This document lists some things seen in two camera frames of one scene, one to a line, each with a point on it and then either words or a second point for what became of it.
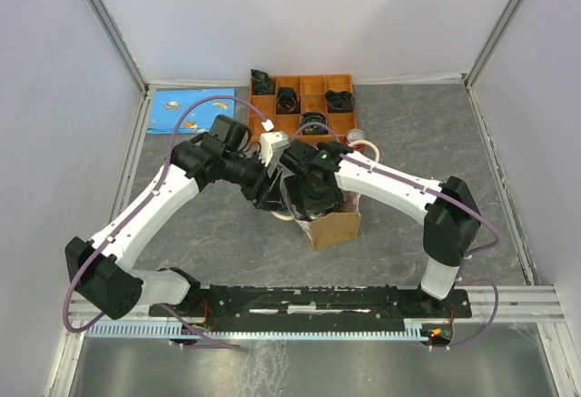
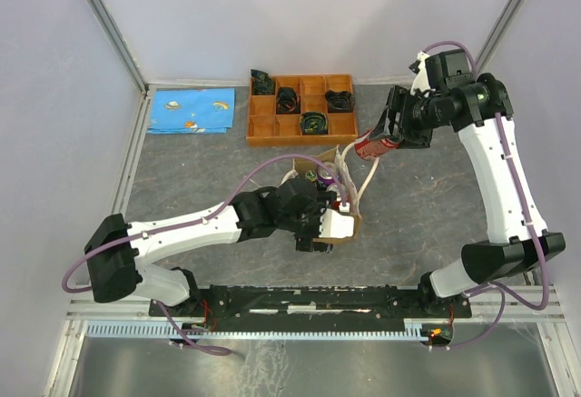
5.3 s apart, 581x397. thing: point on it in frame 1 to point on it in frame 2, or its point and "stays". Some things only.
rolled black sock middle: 288,101 stays
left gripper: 266,193 to 305,241
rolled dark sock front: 307,117 stays
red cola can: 355,134 to 369,148
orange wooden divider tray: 307,98 stays
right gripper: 294,187 to 399,100
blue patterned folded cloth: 168,104 stays
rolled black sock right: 339,102 stays
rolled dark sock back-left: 261,84 stays
